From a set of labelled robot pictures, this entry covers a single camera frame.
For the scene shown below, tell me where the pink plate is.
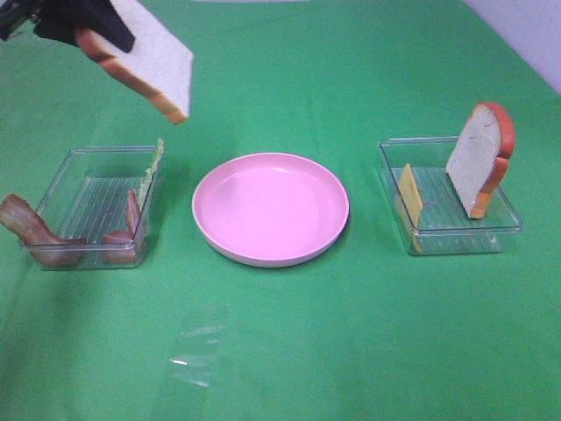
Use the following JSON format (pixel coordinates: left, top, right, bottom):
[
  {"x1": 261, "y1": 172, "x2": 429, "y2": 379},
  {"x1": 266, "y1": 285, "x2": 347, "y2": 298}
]
[{"x1": 192, "y1": 153, "x2": 350, "y2": 268}]

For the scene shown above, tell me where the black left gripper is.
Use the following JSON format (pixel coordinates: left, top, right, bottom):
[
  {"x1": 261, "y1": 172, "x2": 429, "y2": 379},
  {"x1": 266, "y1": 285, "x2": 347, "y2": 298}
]
[{"x1": 1, "y1": 0, "x2": 135, "y2": 53}]

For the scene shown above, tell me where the clear plastic container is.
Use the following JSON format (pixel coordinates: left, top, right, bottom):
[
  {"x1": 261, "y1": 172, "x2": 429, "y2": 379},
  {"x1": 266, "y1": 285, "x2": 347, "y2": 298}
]
[
  {"x1": 377, "y1": 136, "x2": 523, "y2": 255},
  {"x1": 21, "y1": 145, "x2": 160, "y2": 270}
]

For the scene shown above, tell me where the upright bread slice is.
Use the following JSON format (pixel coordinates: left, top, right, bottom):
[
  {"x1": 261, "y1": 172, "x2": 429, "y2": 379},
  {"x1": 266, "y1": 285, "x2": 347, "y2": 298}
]
[{"x1": 445, "y1": 101, "x2": 515, "y2": 219}]

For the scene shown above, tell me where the clear right plastic container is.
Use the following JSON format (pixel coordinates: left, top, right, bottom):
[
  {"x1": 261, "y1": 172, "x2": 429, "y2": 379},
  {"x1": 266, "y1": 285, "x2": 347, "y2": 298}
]
[{"x1": 377, "y1": 136, "x2": 523, "y2": 255}]

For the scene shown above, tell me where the green lettuce leaf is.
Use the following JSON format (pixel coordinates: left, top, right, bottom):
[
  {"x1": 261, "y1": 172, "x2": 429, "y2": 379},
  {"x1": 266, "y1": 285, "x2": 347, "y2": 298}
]
[{"x1": 137, "y1": 138, "x2": 165, "y2": 208}]

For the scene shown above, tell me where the bacon strip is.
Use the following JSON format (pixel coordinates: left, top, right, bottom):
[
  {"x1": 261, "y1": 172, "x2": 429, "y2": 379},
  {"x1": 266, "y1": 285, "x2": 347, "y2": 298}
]
[
  {"x1": 1, "y1": 193, "x2": 87, "y2": 268},
  {"x1": 102, "y1": 189, "x2": 141, "y2": 264}
]

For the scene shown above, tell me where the clear left plastic container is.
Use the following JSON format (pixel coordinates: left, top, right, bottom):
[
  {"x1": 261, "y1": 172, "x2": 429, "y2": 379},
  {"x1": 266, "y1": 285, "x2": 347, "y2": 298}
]
[{"x1": 21, "y1": 145, "x2": 160, "y2": 270}]

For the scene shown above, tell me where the green tablecloth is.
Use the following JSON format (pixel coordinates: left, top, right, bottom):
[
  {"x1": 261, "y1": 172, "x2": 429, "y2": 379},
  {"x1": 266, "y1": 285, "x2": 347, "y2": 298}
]
[{"x1": 1, "y1": 1, "x2": 560, "y2": 420}]

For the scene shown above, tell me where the yellow cheese slice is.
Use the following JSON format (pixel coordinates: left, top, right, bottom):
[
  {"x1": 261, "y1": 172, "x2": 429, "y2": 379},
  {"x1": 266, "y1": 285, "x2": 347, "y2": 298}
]
[{"x1": 394, "y1": 163, "x2": 423, "y2": 254}]

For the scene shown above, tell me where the bread slice with crust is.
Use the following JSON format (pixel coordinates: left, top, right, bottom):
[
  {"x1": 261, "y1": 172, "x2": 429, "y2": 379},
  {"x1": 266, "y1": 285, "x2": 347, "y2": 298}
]
[{"x1": 75, "y1": 1, "x2": 194, "y2": 124}]

